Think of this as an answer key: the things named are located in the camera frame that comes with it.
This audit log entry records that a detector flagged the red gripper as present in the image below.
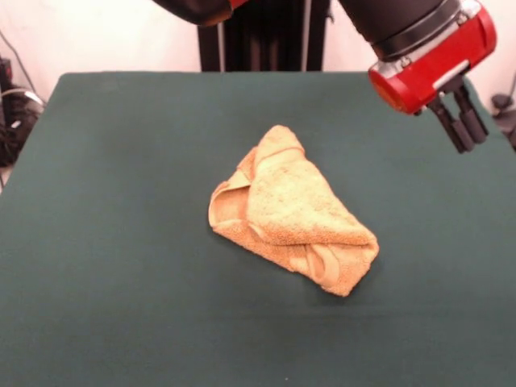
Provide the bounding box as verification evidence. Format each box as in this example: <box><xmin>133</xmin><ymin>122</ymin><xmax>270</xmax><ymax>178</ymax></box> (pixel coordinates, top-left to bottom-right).
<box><xmin>368</xmin><ymin>2</ymin><xmax>497</xmax><ymax>155</ymax></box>

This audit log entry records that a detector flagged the orange terry towel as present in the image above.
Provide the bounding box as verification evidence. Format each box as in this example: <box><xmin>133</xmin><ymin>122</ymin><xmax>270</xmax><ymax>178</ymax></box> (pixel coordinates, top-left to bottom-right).
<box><xmin>208</xmin><ymin>124</ymin><xmax>381</xmax><ymax>298</ymax></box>

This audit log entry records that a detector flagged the black stand base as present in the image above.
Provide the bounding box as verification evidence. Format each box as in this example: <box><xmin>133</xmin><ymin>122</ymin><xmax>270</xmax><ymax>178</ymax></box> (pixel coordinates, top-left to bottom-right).
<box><xmin>490</xmin><ymin>94</ymin><xmax>513</xmax><ymax>119</ymax></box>

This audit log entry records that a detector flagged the dark green table cloth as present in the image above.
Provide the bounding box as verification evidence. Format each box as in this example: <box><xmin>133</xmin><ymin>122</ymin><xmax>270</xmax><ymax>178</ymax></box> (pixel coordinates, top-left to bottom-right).
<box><xmin>0</xmin><ymin>71</ymin><xmax>516</xmax><ymax>387</ymax></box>

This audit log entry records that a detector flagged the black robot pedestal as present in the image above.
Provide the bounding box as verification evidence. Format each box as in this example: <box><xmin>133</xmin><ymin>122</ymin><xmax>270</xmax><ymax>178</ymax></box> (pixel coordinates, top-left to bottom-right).
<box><xmin>198</xmin><ymin>0</ymin><xmax>336</xmax><ymax>73</ymax></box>

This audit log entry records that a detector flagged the black cable bundle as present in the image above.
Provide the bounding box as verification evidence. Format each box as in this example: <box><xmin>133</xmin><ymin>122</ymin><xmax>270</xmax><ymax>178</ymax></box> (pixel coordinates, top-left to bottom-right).
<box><xmin>0</xmin><ymin>82</ymin><xmax>45</xmax><ymax>167</ymax></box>

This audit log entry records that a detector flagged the thin grey cable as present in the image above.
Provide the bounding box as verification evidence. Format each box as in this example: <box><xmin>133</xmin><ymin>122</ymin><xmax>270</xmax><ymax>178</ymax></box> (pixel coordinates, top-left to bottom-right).
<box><xmin>0</xmin><ymin>30</ymin><xmax>45</xmax><ymax>106</ymax></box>

